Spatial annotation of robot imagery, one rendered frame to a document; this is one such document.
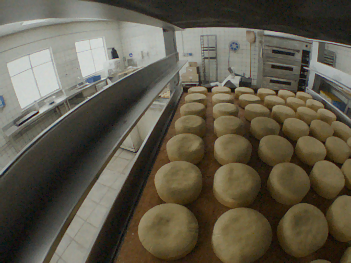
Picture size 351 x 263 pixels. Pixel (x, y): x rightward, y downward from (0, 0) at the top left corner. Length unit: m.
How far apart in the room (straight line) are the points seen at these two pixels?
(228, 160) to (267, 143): 0.06
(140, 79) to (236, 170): 0.15
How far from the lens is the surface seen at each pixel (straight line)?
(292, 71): 5.10
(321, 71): 0.52
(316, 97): 0.53
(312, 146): 0.25
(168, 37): 0.44
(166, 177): 0.16
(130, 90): 0.17
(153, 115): 2.13
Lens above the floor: 1.63
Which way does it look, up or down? 32 degrees down
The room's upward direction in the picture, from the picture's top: 6 degrees counter-clockwise
